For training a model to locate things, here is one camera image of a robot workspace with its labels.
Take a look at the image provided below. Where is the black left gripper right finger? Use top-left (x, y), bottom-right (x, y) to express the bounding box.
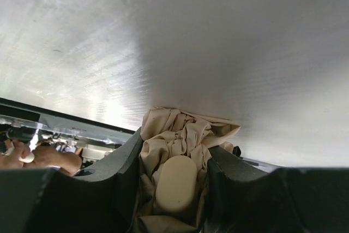
top-left (203, 146), bottom-right (348, 232)

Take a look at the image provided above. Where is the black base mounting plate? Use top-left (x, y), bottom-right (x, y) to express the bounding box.
top-left (1, 98), bottom-right (134, 143)

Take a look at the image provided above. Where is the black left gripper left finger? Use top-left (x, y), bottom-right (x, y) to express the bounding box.
top-left (1, 132), bottom-right (143, 232)

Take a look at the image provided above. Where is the operator hand in background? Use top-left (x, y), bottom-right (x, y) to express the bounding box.
top-left (1, 140), bottom-right (82, 176)

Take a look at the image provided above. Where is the beige folding umbrella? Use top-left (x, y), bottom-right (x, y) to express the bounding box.
top-left (129, 107), bottom-right (240, 232)

